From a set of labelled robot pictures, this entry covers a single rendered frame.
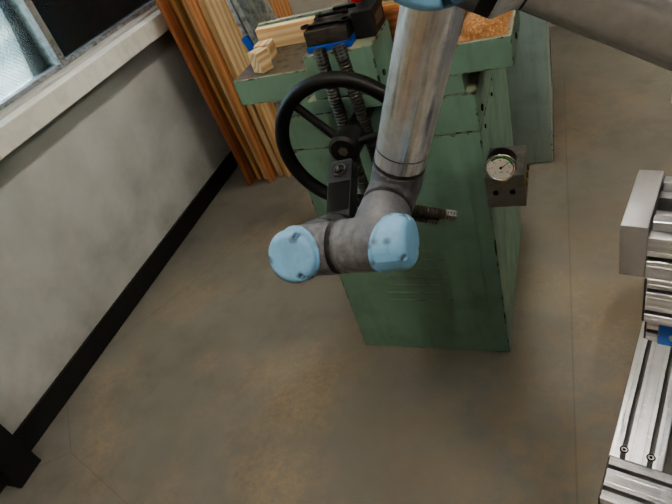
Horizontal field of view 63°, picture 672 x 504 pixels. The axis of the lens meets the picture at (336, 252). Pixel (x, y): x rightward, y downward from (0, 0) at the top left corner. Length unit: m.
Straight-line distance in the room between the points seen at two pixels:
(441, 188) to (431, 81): 0.62
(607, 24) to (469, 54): 0.64
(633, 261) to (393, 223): 0.35
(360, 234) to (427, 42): 0.24
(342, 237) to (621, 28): 0.39
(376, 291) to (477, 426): 0.44
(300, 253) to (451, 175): 0.62
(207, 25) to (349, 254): 1.95
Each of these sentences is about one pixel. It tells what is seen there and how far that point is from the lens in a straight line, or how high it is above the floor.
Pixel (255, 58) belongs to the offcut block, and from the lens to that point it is 1.29.
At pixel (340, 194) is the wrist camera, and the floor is 0.82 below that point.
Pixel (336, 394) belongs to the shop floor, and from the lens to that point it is 1.68.
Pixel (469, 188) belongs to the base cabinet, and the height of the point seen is 0.57.
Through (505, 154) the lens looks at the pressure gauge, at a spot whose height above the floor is 0.69.
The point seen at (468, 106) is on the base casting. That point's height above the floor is 0.77.
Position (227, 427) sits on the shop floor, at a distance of 1.76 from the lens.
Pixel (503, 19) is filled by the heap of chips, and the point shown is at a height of 0.92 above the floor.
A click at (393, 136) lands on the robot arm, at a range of 0.75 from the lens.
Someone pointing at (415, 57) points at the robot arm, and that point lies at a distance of 0.69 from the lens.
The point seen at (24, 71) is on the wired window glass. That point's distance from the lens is 2.28.
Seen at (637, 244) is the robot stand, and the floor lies 0.74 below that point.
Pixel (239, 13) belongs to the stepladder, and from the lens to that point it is 2.04.
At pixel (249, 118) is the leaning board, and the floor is 0.33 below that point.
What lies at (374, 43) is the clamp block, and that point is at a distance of 1.08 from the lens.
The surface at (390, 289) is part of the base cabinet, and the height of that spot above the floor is 0.25.
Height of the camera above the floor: 1.29
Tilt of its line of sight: 37 degrees down
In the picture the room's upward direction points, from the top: 20 degrees counter-clockwise
